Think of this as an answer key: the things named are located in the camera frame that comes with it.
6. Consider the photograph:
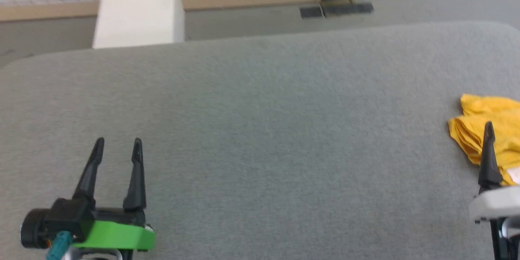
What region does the small black floor mat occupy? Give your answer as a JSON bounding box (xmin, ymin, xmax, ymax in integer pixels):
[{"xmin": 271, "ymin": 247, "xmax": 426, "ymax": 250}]
[{"xmin": 300, "ymin": 6, "xmax": 325, "ymax": 19}]

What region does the yellow tiger-print hooded garment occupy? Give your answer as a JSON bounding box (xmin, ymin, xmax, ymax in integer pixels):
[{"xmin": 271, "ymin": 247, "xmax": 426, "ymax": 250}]
[{"xmin": 448, "ymin": 94, "xmax": 520, "ymax": 186}]

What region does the white rectangular box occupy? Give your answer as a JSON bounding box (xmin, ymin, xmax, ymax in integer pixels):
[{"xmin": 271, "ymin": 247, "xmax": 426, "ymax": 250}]
[{"xmin": 93, "ymin": 0, "xmax": 186, "ymax": 49}]

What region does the grey fabric sofa cushion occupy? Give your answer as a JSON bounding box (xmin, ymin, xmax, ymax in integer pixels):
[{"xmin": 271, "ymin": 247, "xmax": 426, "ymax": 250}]
[{"xmin": 0, "ymin": 20, "xmax": 520, "ymax": 260}]

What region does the teal cable connector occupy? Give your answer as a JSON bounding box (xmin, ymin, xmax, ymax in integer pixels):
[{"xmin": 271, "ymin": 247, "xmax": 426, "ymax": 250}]
[{"xmin": 46, "ymin": 231, "xmax": 73, "ymax": 260}]

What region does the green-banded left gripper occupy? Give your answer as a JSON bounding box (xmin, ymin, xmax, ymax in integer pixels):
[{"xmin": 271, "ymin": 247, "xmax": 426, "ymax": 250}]
[{"xmin": 51, "ymin": 138, "xmax": 156, "ymax": 251}]

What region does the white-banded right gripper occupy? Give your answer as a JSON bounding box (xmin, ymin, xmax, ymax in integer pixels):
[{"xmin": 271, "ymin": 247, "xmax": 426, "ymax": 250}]
[{"xmin": 469, "ymin": 122, "xmax": 520, "ymax": 260}]

